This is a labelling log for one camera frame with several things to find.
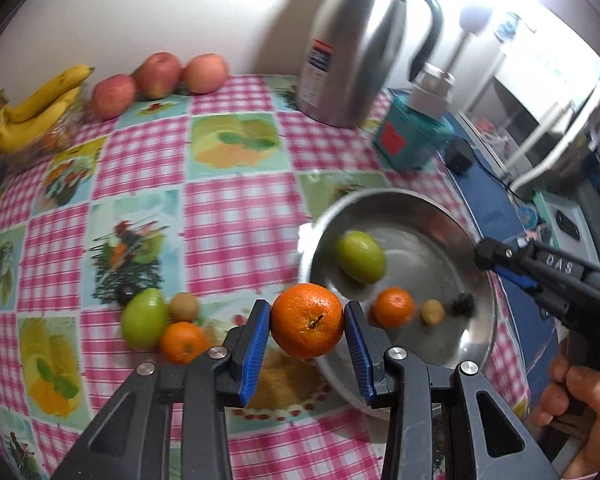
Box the yellow banana bunch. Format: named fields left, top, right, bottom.
left=0, top=64, right=95, bottom=155

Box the black cable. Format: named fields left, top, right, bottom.
left=469, top=150, right=527, bottom=203

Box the brown kiwi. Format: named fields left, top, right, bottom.
left=420, top=299, right=447, bottom=325
left=167, top=292, right=200, bottom=323

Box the orange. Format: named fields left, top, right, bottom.
left=159, top=321, right=212, bottom=365
left=371, top=287, right=416, bottom=328
left=270, top=282, right=345, bottom=360

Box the round steel basin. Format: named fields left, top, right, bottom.
left=297, top=187, right=498, bottom=408

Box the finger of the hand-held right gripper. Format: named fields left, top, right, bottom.
left=495, top=266, right=542, bottom=295
left=473, top=237, right=537, bottom=271

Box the teal plastic box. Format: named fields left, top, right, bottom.
left=372, top=92, right=455, bottom=171

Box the small white lamp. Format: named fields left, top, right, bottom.
left=410, top=4, right=496, bottom=113

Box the checked fruit-print tablecloth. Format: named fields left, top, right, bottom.
left=0, top=74, right=531, bottom=480

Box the red apple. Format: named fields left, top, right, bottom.
left=91, top=74, right=137, bottom=121
left=182, top=54, right=229, bottom=95
left=132, top=52, right=183, bottom=100

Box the steel thermos jug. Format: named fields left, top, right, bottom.
left=295, top=0, right=445, bottom=128

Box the green mango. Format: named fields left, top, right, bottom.
left=120, top=287, right=168, bottom=351
left=336, top=230, right=385, bottom=285

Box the white chair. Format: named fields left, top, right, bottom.
left=490, top=10, right=600, bottom=196

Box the black power adapter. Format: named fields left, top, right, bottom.
left=446, top=139, right=473, bottom=177

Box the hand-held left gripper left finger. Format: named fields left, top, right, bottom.
left=52, top=300, right=272, bottom=480

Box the small black device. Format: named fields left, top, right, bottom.
left=554, top=210, right=581, bottom=241

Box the teal round tin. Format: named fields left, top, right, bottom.
left=517, top=204, right=541, bottom=231

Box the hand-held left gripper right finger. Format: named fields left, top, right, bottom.
left=344, top=301, right=561, bottom=480

